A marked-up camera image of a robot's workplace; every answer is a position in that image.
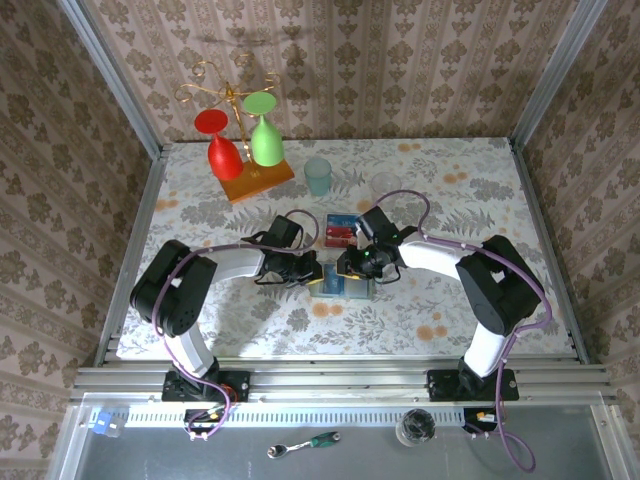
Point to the floral tablecloth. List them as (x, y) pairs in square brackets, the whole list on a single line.
[(350, 330)]

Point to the aluminium front frame rail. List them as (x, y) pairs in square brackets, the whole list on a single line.
[(340, 382)]

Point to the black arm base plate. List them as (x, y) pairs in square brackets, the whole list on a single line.
[(507, 385), (235, 387)]

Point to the aluminium side rail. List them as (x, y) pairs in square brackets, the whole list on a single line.
[(544, 225), (145, 210)]

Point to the clear glass jar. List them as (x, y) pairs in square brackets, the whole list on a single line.
[(415, 427)]

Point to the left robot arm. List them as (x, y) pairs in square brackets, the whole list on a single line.
[(172, 292)]

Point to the grey metal shelf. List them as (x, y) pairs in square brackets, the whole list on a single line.
[(375, 465)]

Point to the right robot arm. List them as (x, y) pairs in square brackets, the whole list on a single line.
[(500, 285)]

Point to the clear plastic cup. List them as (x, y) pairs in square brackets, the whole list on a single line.
[(387, 181)]

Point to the aluminium frame post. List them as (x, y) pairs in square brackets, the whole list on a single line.
[(117, 82), (555, 75)]

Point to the green wine glass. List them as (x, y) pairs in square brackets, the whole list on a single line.
[(266, 142)]

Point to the small blue plastic part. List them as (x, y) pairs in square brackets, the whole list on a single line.
[(102, 422)]

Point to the red wine glass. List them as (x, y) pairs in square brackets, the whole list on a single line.
[(225, 157)]

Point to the frosted teal cup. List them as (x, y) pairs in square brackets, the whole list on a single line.
[(317, 177)]

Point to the maroon credit card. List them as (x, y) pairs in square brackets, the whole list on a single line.
[(337, 242)]

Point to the black connector block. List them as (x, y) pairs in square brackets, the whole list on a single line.
[(477, 417), (205, 417)]

